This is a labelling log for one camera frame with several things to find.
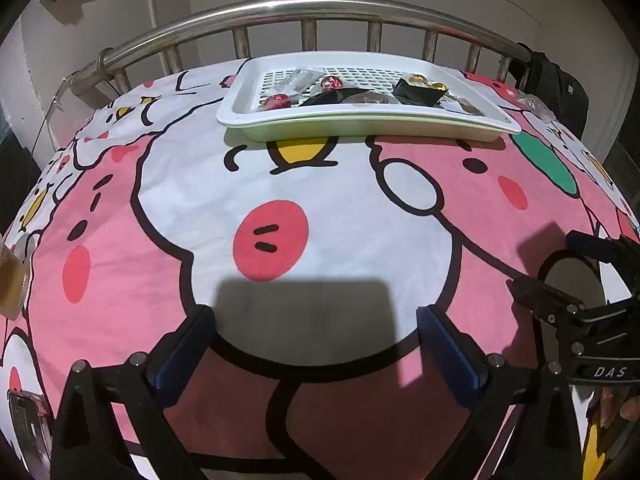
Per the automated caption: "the white wall pipe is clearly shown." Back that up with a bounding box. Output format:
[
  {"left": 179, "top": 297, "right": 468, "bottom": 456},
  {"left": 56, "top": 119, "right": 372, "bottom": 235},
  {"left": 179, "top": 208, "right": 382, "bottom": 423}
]
[{"left": 147, "top": 0, "right": 173, "bottom": 73}]

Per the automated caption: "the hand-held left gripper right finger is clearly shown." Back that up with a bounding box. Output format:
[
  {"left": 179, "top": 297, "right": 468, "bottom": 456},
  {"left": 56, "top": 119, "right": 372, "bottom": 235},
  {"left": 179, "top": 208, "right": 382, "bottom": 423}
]
[{"left": 417, "top": 305, "right": 586, "bottom": 480}]

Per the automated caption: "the clear packet with dark filling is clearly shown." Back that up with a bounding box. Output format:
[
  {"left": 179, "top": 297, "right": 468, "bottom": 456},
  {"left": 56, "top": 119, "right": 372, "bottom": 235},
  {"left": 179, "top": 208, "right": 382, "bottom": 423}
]
[{"left": 345, "top": 89, "right": 399, "bottom": 107}]

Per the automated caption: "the person's right hand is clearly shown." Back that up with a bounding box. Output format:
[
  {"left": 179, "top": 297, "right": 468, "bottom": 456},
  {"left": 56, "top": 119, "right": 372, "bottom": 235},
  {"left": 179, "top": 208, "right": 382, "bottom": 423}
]
[{"left": 597, "top": 387, "right": 640, "bottom": 428}]

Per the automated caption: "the metal bed rail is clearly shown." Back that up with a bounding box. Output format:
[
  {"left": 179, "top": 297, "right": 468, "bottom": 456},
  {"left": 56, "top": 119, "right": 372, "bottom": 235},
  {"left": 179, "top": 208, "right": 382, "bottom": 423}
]
[{"left": 70, "top": 0, "right": 531, "bottom": 98}]

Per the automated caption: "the clear plastic package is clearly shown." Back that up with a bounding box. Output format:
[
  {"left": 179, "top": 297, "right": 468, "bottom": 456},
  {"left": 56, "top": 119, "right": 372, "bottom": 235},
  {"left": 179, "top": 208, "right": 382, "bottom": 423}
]
[{"left": 7, "top": 389, "right": 53, "bottom": 480}]

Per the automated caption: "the amber plastic container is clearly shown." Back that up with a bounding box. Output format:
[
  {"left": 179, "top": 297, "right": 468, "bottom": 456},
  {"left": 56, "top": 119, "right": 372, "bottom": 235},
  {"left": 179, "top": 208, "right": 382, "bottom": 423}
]
[{"left": 0, "top": 245, "right": 28, "bottom": 318}]

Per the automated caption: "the black bag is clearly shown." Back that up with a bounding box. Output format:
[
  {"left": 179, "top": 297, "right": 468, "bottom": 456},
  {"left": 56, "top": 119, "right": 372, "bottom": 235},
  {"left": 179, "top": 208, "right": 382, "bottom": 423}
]
[{"left": 515, "top": 42, "right": 590, "bottom": 138}]

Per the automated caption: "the long black snack packet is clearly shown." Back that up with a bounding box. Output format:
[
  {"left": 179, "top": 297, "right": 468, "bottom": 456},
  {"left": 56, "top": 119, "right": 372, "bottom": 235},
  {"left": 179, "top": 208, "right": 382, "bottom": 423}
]
[{"left": 392, "top": 77, "right": 446, "bottom": 107}]

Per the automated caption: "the long white snack packet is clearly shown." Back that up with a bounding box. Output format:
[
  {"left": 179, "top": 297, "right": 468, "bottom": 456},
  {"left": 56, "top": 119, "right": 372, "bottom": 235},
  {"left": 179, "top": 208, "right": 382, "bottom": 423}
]
[{"left": 272, "top": 66, "right": 326, "bottom": 96}]

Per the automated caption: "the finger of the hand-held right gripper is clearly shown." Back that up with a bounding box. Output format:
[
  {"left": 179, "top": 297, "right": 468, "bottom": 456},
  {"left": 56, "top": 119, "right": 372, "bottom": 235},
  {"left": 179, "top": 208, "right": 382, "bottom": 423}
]
[
  {"left": 567, "top": 230, "right": 640, "bottom": 267},
  {"left": 507, "top": 275, "right": 640, "bottom": 328}
]

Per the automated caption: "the small black snack packet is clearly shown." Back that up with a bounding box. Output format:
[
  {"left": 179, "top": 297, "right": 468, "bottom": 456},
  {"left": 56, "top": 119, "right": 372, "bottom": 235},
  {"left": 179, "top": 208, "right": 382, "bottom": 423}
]
[{"left": 300, "top": 89, "right": 351, "bottom": 107}]

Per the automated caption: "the white perforated plastic tray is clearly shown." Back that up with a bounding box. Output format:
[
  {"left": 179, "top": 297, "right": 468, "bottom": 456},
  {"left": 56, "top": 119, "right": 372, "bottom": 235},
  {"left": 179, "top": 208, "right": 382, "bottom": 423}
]
[{"left": 216, "top": 51, "right": 522, "bottom": 143}]

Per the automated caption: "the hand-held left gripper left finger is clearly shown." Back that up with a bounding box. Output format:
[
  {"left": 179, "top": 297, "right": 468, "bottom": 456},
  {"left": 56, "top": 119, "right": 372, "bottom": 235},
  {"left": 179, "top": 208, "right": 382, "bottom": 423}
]
[{"left": 50, "top": 304, "right": 217, "bottom": 480}]

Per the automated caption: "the pink cartoon printed blanket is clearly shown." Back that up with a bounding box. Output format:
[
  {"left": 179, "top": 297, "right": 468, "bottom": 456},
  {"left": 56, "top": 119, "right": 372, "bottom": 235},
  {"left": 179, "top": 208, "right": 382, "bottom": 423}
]
[{"left": 0, "top": 55, "right": 640, "bottom": 480}]

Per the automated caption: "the clear plastic wrapper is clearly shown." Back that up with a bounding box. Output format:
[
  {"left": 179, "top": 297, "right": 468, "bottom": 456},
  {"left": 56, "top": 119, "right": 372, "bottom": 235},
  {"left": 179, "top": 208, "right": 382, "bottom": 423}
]
[{"left": 520, "top": 92, "right": 556, "bottom": 121}]

